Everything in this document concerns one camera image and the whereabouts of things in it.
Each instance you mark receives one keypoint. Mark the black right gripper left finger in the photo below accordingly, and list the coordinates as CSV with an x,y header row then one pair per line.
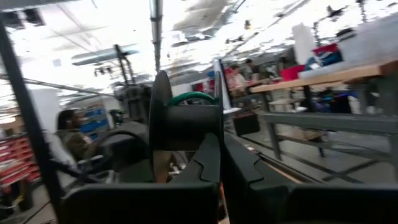
x,y
140,202

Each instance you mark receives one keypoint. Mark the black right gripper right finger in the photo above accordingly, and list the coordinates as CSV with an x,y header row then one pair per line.
x,y
311,205

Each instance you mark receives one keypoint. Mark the grey metal cart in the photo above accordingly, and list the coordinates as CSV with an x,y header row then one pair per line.
x,y
329,123

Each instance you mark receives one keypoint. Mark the person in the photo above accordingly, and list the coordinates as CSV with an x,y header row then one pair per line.
x,y
74,140
236,81
253,70

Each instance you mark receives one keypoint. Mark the black case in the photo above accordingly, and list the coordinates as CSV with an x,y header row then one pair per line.
x,y
246,124

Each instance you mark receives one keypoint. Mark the wooden table with red leg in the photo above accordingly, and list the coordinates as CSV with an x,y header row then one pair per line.
x,y
323,77

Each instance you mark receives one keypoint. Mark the red storage bin shelf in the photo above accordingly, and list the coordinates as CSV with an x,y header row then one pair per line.
x,y
15,161

